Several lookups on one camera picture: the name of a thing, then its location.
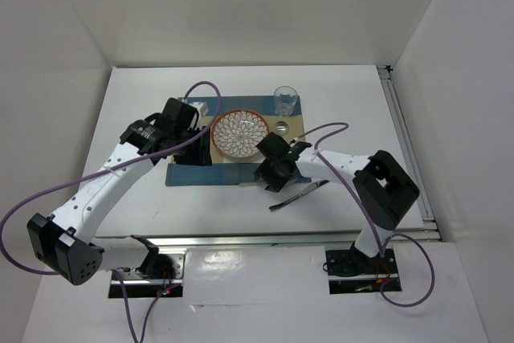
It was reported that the silver spoon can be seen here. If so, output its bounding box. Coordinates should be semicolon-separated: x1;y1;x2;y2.
275;120;290;136

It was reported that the floral patterned ceramic plate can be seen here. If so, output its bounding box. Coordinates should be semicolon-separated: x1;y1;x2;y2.
210;109;270;159

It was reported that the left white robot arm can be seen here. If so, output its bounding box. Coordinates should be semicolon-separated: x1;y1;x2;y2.
27;98;211;285

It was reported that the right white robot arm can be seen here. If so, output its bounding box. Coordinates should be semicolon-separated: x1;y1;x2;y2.
255;133;420;272

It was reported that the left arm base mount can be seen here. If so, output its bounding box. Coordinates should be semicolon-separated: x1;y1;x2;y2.
101;247;186;299

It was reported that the clear drinking glass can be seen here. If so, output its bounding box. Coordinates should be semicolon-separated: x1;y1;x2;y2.
274;86;298;117

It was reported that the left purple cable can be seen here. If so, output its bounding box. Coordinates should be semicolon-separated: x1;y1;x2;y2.
0;80;223;343

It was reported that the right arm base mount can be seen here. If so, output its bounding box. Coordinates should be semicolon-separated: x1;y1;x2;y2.
322;249;402;295

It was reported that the silver table knife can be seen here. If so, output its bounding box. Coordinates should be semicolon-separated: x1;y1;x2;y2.
269;180;329;212

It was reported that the silver fork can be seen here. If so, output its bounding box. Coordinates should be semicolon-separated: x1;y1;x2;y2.
238;182;266;188

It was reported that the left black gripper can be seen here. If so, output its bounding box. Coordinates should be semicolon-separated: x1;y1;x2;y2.
173;125;213;165

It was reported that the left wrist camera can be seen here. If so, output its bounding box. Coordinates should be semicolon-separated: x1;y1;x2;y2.
190;102;209;117

